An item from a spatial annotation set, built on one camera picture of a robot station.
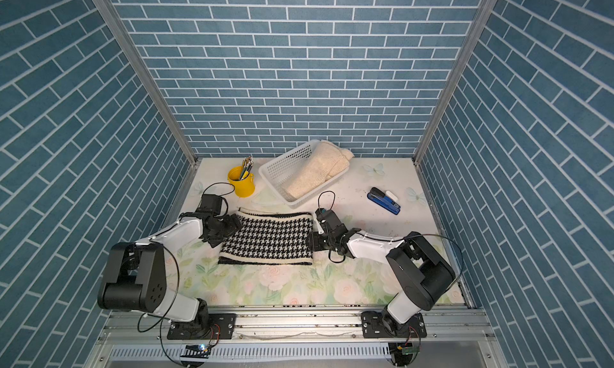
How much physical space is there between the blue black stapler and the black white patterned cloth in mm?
312

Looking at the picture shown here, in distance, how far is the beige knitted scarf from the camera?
101cm

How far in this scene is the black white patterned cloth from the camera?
88 centimetres

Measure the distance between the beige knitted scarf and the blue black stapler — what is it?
0.18 metres

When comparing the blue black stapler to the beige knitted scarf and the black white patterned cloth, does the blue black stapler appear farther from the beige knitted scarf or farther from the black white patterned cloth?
the black white patterned cloth

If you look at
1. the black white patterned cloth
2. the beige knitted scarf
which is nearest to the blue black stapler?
the beige knitted scarf

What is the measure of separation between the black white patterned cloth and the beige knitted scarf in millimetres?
122

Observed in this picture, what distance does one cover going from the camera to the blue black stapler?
1.02m
